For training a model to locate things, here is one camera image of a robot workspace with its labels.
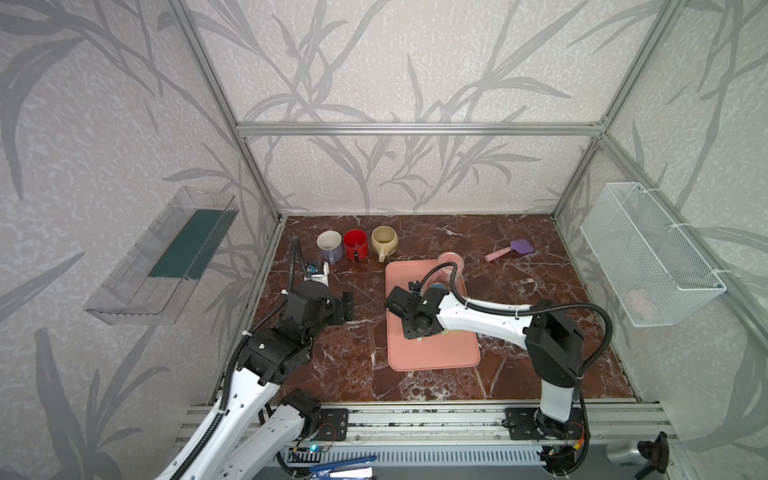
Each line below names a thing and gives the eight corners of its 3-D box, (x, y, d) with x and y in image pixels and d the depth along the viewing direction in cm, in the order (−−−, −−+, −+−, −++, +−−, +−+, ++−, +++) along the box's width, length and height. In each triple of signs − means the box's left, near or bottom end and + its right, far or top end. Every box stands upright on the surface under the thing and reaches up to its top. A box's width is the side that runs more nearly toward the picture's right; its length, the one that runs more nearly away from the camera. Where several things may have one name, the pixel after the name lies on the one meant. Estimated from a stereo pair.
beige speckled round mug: (371, 267, 107) (369, 253, 101) (374, 240, 115) (372, 225, 109) (397, 267, 107) (396, 253, 101) (397, 240, 115) (397, 225, 109)
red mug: (344, 266, 108) (341, 252, 101) (348, 242, 115) (345, 228, 109) (367, 266, 108) (365, 252, 101) (369, 242, 115) (367, 228, 109)
